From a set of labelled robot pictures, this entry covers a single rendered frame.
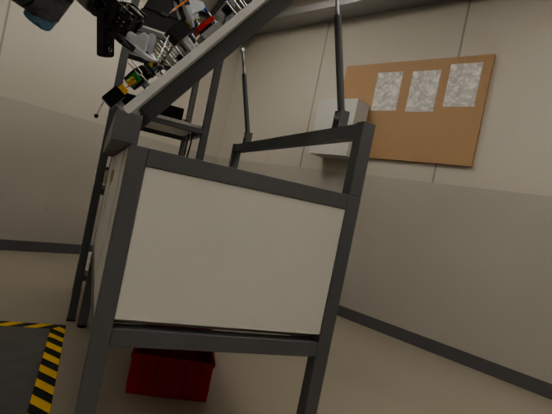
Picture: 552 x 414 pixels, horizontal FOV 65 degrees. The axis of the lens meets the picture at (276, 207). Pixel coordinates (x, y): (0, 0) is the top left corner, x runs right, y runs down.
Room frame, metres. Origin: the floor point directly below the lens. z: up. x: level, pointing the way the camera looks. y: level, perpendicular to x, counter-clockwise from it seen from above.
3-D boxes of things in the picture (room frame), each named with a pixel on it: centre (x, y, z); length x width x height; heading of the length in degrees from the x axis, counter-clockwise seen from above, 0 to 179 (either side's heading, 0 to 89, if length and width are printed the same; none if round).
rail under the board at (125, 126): (1.45, 0.58, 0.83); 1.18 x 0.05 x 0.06; 23
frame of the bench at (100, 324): (1.58, 0.29, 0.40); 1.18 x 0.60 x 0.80; 23
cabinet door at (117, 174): (1.21, 0.45, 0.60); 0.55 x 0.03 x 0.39; 23
